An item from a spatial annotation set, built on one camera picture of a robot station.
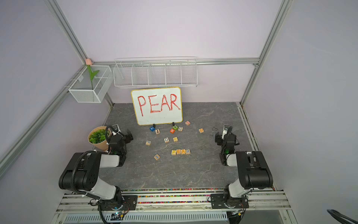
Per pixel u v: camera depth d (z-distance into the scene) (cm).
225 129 82
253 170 46
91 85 89
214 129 105
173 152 91
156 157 89
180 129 103
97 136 87
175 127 104
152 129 104
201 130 102
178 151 91
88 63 89
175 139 98
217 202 74
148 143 96
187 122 108
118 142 71
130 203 73
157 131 102
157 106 99
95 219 77
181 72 105
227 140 71
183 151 91
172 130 102
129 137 89
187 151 91
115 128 79
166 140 97
